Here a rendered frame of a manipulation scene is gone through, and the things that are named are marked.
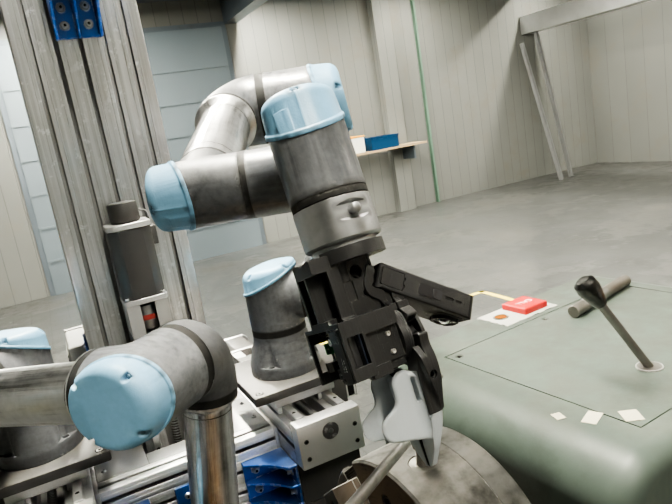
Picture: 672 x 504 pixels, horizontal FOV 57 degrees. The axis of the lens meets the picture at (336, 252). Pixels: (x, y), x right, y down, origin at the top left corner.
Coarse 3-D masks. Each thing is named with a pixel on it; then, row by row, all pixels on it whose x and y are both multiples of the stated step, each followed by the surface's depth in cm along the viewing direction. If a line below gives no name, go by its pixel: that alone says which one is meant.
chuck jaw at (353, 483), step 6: (348, 474) 84; (354, 474) 83; (348, 480) 85; (354, 480) 82; (342, 486) 81; (348, 486) 81; (354, 486) 81; (330, 492) 81; (336, 492) 80; (342, 492) 80; (348, 492) 80; (354, 492) 81; (330, 498) 81; (336, 498) 80; (342, 498) 80; (348, 498) 80
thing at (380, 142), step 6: (366, 138) 996; (372, 138) 960; (378, 138) 965; (384, 138) 970; (390, 138) 975; (396, 138) 980; (366, 144) 977; (372, 144) 962; (378, 144) 967; (384, 144) 972; (390, 144) 976; (396, 144) 981; (366, 150) 981; (372, 150) 964
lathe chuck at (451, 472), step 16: (384, 448) 82; (448, 448) 78; (352, 464) 82; (368, 464) 78; (400, 464) 76; (448, 464) 75; (464, 464) 75; (384, 480) 76; (400, 480) 73; (416, 480) 73; (432, 480) 73; (448, 480) 73; (464, 480) 73; (480, 480) 73; (384, 496) 77; (400, 496) 73; (416, 496) 71; (432, 496) 71; (448, 496) 71; (464, 496) 71; (480, 496) 72; (496, 496) 72
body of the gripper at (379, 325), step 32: (320, 256) 55; (352, 256) 54; (320, 288) 55; (352, 288) 56; (320, 320) 55; (352, 320) 52; (384, 320) 54; (416, 320) 55; (352, 352) 53; (384, 352) 53; (352, 384) 52
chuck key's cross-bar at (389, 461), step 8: (400, 448) 66; (392, 456) 64; (400, 456) 66; (384, 464) 62; (392, 464) 63; (376, 472) 60; (384, 472) 61; (368, 480) 58; (376, 480) 59; (360, 488) 57; (368, 488) 57; (352, 496) 55; (360, 496) 55; (368, 496) 57
